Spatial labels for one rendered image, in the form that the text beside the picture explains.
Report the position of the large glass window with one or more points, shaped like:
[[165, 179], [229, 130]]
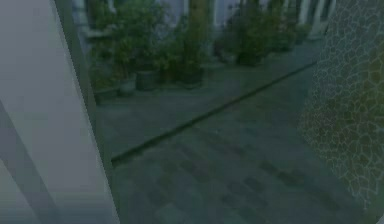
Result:
[[206, 133]]

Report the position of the white net curtain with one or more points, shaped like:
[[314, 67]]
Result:
[[350, 100]]

